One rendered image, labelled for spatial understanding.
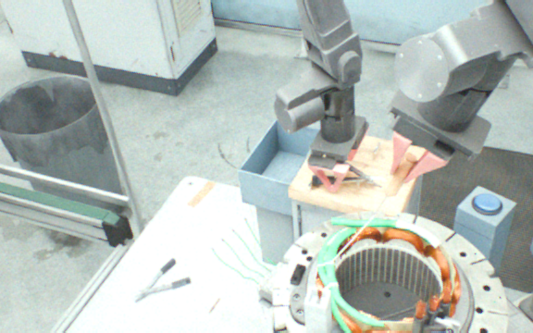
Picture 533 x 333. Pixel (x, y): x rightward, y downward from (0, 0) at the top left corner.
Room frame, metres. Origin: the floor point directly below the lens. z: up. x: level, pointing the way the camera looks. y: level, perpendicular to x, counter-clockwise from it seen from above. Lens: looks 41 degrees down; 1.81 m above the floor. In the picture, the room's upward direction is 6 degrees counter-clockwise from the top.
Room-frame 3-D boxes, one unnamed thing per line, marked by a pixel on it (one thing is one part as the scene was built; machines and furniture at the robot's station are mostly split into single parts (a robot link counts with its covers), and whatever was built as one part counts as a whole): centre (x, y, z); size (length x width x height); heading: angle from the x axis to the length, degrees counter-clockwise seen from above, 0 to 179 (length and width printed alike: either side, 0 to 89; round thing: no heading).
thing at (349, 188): (0.82, -0.16, 1.05); 0.20 x 0.19 x 0.02; 61
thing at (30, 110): (1.90, 0.78, 0.39); 0.39 x 0.39 x 0.35
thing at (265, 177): (0.90, -0.03, 0.92); 0.17 x 0.11 x 0.28; 151
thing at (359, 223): (0.60, -0.15, 1.15); 0.15 x 0.04 x 0.02; 65
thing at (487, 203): (0.73, -0.37, 1.04); 0.04 x 0.04 x 0.01
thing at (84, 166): (1.90, 0.78, 0.28); 0.38 x 0.37 x 0.56; 153
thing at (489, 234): (0.73, -0.37, 0.91); 0.07 x 0.07 x 0.25; 43
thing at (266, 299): (0.79, 0.01, 0.80); 0.10 x 0.05 x 0.04; 137
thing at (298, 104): (0.77, -0.08, 1.29); 0.11 x 0.09 x 0.12; 116
